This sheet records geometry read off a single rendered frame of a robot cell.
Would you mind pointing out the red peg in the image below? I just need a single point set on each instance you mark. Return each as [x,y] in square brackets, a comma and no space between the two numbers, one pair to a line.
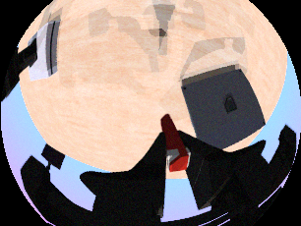
[178,157]

